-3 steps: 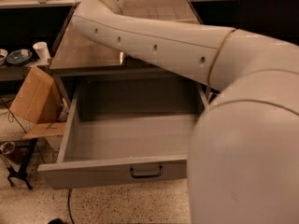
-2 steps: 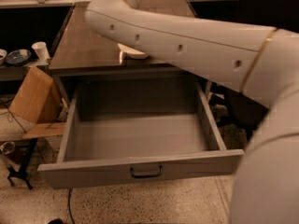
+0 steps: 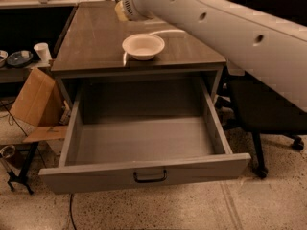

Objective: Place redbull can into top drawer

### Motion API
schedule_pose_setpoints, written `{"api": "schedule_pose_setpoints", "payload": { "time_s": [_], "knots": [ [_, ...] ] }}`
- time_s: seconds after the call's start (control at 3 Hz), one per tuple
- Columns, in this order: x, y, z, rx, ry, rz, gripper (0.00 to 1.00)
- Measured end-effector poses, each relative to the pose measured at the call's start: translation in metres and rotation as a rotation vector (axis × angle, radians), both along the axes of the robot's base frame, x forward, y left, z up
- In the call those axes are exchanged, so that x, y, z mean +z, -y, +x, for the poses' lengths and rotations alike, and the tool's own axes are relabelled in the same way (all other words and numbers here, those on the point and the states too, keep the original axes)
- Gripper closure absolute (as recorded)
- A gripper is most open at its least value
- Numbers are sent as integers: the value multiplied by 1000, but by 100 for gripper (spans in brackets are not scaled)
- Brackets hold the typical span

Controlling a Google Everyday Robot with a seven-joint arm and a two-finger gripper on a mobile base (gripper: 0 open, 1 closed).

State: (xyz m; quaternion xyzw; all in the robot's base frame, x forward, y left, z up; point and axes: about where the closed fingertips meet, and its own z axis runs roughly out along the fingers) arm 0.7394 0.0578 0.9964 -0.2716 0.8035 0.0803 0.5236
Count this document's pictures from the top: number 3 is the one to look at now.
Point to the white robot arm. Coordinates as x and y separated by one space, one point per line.
271 49

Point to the dark blue bowl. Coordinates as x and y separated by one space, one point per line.
20 59

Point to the black office chair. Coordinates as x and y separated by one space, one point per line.
258 109

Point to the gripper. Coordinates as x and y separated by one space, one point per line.
131 4

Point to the grey open top drawer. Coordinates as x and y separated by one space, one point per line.
145 126

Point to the black drawer handle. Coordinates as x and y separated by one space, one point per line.
144 178

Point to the black metal stand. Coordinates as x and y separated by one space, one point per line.
16 160

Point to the white bowl at left edge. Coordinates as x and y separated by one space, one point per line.
3 57

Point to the grey cabinet with wooden top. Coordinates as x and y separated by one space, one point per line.
92 47

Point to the white paper cup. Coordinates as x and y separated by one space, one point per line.
42 49

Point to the white paper bowl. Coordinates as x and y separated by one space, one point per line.
143 46

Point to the brown cardboard box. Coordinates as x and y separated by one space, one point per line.
39 104

